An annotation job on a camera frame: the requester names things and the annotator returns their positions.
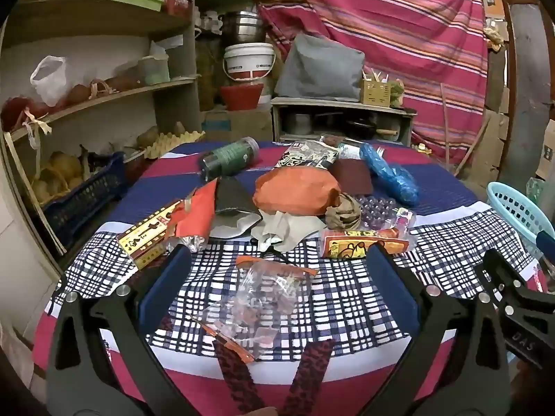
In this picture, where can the dark green plastic jar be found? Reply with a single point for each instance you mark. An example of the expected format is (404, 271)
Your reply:
(230, 158)

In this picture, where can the white face mask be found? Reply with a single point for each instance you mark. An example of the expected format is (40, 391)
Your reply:
(230, 229)

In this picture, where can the blue plastic bag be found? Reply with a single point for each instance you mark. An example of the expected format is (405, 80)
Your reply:
(390, 173)

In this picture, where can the light blue plastic basket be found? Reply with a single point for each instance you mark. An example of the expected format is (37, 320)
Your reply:
(511, 208)

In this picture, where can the brown cardboard box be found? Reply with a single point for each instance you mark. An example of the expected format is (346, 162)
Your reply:
(243, 125)

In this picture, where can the large steel pot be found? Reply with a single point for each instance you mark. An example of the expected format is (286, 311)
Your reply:
(243, 28)

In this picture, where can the small wicker basket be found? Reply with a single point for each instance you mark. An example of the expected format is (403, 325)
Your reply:
(375, 93)

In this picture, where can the dark blue plastic crate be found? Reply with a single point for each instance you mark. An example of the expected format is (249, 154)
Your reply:
(86, 195)

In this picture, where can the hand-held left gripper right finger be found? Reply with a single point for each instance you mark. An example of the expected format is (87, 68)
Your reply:
(392, 286)

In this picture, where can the white plastic bucket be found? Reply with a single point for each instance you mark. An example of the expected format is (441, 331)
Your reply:
(249, 58)

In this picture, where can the black paper piece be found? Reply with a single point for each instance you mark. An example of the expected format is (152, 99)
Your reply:
(232, 197)

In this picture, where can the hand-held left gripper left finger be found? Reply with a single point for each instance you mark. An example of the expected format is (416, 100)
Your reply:
(167, 281)

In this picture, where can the small steel pot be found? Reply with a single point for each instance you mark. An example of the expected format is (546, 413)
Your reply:
(300, 123)

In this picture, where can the clear bag with orange header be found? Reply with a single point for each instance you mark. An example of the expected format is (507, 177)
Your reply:
(260, 303)

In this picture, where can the low wooden shelf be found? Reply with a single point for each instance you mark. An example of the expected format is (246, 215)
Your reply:
(338, 104)

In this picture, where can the grey paper bag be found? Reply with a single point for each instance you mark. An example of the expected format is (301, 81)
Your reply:
(286, 227)

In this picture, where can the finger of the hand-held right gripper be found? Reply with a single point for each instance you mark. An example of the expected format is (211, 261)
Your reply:
(545, 243)
(498, 275)

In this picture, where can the black white printed packet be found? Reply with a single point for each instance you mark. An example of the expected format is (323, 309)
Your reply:
(305, 156)

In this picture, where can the cardboard egg tray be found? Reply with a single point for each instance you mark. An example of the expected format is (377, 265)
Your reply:
(173, 141)

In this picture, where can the tall wooden shelf unit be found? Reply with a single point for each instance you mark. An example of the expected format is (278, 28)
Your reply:
(86, 21)

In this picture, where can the pile of potatoes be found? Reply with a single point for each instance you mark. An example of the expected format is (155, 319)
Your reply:
(60, 173)

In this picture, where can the green herbs bunch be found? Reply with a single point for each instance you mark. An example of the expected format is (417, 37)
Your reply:
(396, 93)

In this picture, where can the white plastic bag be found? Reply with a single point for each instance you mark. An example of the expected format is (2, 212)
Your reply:
(50, 78)

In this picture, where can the pale green plastic container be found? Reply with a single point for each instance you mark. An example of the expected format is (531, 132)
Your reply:
(154, 69)

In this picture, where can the purple beads packet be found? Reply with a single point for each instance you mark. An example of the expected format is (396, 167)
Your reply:
(377, 208)

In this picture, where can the cardboard sheets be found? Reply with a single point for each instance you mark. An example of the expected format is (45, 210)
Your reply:
(490, 138)

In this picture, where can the pink candy wrapper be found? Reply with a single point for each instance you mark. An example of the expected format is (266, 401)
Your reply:
(403, 221)

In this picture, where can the brown paper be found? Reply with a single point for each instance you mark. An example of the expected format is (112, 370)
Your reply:
(344, 212)

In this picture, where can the red yellow snack packet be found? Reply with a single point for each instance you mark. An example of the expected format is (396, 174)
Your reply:
(360, 242)

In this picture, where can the orange cloth bundle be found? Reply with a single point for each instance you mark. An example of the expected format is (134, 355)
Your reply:
(295, 190)

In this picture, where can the grey cushion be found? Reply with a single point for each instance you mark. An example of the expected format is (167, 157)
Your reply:
(321, 69)

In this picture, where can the orange red foil wrapper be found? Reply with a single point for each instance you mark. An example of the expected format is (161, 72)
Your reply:
(195, 212)

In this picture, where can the red plastic basin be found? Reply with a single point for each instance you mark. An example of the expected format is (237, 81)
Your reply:
(240, 95)

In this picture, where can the green plastic bag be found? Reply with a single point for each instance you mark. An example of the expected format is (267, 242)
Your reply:
(535, 190)

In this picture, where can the striped pink curtain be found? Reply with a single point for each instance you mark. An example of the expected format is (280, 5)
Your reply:
(390, 30)

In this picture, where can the yellow brown printed packet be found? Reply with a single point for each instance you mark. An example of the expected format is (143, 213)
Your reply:
(145, 236)

